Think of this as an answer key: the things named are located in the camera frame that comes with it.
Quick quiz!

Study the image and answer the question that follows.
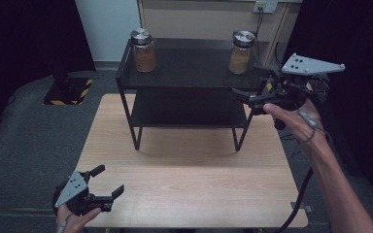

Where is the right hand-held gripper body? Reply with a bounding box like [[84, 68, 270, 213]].
[[254, 52, 347, 117]]

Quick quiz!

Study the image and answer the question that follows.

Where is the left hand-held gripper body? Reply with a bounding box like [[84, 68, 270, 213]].
[[52, 170, 115, 216]]

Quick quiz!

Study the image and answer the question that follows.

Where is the glass jar with tan contents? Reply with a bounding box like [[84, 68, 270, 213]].
[[228, 30, 256, 76]]

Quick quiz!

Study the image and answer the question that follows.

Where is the black two-tier metal shelf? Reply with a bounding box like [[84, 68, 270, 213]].
[[115, 38, 268, 152]]

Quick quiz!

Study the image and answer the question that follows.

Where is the glass jar with brown contents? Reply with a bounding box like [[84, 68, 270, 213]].
[[129, 27, 157, 74]]

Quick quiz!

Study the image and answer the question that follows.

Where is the person's left hand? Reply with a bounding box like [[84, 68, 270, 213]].
[[55, 204, 102, 233]]

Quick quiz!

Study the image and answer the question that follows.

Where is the person's right hand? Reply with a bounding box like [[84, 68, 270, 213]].
[[262, 81, 330, 154]]

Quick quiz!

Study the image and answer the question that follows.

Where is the dark curtain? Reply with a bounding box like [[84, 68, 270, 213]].
[[280, 0, 373, 203]]

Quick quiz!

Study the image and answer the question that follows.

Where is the beige wooden cabinet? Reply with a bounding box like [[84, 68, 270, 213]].
[[137, 0, 304, 70]]

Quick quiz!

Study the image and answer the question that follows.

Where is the black socket cable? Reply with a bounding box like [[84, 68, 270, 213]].
[[254, 7, 265, 56]]

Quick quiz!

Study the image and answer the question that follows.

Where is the grey wrist strap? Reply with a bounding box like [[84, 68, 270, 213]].
[[296, 108, 334, 147]]

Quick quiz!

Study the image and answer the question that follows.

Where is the black floor cable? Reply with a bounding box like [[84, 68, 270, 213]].
[[279, 133, 300, 159]]

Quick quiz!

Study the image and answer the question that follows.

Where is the white wall socket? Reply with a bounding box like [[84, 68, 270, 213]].
[[253, 0, 279, 15]]

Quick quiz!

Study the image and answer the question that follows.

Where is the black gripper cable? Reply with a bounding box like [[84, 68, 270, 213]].
[[273, 120, 315, 233]]

